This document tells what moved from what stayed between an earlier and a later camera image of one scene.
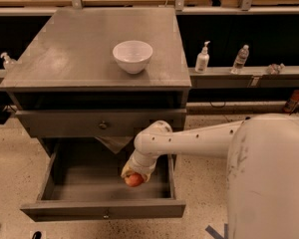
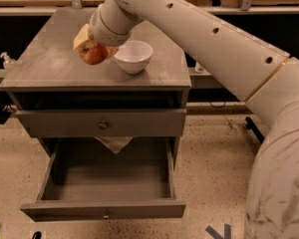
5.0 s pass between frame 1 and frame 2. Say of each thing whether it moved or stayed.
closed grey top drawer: stayed
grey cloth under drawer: stayed
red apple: moved
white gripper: moved
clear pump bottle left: stayed
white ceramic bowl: stayed
